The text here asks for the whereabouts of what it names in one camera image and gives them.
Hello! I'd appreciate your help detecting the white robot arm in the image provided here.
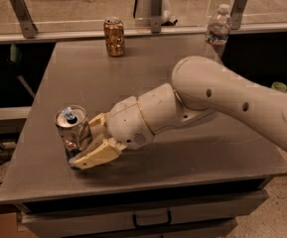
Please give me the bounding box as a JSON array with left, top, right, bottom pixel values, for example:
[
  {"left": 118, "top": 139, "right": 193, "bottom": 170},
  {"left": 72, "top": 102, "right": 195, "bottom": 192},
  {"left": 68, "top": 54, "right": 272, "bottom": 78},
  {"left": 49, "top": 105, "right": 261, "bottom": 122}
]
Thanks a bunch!
[{"left": 69, "top": 57, "right": 287, "bottom": 170}]

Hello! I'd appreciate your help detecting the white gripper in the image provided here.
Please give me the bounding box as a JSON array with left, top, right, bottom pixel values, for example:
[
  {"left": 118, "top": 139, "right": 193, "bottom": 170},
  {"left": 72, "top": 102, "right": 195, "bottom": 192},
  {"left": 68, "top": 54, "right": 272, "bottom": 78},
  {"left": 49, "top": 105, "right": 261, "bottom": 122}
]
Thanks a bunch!
[{"left": 69, "top": 96, "right": 154, "bottom": 170}]

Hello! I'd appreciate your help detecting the clear plastic water bottle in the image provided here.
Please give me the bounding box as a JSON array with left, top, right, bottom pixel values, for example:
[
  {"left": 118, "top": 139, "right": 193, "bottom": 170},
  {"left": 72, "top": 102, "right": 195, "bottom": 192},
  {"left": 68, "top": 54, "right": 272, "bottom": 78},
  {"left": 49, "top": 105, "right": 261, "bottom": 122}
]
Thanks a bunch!
[{"left": 205, "top": 4, "right": 231, "bottom": 58}]

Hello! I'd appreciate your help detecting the metal rail bracket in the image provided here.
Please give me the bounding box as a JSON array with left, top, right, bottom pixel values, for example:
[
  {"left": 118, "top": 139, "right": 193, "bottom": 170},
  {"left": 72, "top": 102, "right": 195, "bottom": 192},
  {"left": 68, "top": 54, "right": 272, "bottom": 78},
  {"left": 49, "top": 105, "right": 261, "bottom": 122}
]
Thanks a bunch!
[
  {"left": 9, "top": 0, "right": 38, "bottom": 39},
  {"left": 230, "top": 0, "right": 248, "bottom": 30},
  {"left": 151, "top": 0, "right": 162, "bottom": 34}
]

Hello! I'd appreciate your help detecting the orange soda can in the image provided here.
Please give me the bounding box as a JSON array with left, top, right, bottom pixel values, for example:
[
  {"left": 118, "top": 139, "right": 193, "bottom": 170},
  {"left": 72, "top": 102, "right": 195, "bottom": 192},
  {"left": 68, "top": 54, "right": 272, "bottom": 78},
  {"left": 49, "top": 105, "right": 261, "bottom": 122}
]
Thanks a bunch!
[{"left": 103, "top": 17, "right": 125, "bottom": 57}]

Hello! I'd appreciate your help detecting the silver blue redbull can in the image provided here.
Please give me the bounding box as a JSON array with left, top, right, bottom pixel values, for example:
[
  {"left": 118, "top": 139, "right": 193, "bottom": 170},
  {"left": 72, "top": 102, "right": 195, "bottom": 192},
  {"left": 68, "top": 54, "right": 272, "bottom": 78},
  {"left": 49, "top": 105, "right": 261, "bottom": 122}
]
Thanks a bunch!
[{"left": 55, "top": 105, "right": 92, "bottom": 161}]

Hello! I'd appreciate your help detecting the small green object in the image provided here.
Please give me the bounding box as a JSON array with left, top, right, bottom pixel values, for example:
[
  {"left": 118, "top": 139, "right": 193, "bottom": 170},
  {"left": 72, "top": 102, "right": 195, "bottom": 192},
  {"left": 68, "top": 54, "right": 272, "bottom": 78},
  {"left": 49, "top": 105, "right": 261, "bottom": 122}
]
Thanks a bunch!
[{"left": 271, "top": 81, "right": 287, "bottom": 92}]

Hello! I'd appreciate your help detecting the left metal rail bracket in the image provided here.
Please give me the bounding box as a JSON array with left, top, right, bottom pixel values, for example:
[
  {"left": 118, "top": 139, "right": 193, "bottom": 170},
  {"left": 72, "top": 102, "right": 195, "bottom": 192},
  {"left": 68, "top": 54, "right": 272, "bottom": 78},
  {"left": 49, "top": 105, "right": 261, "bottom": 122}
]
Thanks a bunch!
[{"left": 9, "top": 0, "right": 38, "bottom": 39}]

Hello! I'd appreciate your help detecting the middle metal rail bracket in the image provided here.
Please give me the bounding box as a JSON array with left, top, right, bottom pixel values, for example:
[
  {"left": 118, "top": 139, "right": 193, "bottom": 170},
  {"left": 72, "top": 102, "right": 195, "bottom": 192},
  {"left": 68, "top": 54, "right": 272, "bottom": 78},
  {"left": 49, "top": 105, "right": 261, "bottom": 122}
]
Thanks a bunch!
[{"left": 151, "top": 0, "right": 162, "bottom": 34}]

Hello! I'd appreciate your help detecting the grey drawer with black handle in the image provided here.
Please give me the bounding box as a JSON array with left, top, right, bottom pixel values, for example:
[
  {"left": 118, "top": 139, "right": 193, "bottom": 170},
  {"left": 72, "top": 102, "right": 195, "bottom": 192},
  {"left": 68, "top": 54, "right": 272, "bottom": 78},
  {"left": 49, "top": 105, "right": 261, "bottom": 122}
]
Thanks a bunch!
[{"left": 22, "top": 189, "right": 268, "bottom": 238}]

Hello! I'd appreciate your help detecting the right metal rail bracket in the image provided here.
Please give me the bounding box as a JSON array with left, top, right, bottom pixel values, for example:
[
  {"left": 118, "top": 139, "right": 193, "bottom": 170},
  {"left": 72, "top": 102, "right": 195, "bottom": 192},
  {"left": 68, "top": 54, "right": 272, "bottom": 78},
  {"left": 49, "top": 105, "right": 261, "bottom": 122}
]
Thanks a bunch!
[{"left": 230, "top": 0, "right": 248, "bottom": 30}]

